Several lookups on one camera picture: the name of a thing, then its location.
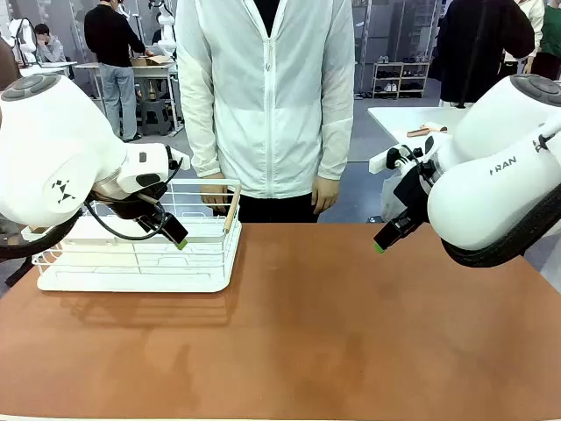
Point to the person's left hand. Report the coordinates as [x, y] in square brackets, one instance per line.
[325, 195]

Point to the white side table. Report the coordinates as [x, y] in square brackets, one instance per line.
[407, 120]

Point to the person in white jacket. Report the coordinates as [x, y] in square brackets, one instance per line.
[267, 96]

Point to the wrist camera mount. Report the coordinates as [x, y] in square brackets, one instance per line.
[381, 161]
[179, 159]

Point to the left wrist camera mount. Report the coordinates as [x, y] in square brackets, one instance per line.
[179, 159]

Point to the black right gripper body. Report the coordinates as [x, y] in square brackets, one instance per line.
[416, 193]

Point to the seated person grey hoodie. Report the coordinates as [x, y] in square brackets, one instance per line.
[50, 48]

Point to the white plastic bag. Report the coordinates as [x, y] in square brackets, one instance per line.
[390, 201]

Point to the person in black coat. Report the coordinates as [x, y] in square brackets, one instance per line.
[477, 48]

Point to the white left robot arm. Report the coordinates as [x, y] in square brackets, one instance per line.
[52, 144]

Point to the person in green top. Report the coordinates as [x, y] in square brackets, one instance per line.
[551, 39]

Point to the person's right forearm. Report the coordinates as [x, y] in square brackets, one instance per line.
[202, 144]

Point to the person's left forearm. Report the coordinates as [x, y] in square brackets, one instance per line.
[336, 149]

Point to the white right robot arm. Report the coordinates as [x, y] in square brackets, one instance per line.
[482, 197]

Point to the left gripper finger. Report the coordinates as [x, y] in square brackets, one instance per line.
[175, 232]
[151, 225]

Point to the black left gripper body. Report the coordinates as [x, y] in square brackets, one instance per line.
[131, 206]

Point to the open cardboard box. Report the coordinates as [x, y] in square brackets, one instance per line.
[151, 60]

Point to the person in cream top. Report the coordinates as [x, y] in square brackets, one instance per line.
[535, 17]

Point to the person's right hand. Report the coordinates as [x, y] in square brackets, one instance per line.
[215, 195]

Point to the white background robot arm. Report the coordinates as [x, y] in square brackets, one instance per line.
[24, 39]
[167, 30]

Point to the white background work table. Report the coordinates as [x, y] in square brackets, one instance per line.
[151, 72]

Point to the man in black sweater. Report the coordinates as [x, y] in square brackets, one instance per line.
[111, 39]

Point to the wooden shoe rack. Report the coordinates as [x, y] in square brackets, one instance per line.
[401, 81]

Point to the grey plastic stool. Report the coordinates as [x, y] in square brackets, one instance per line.
[154, 116]

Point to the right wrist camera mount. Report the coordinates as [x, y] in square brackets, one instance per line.
[381, 161]

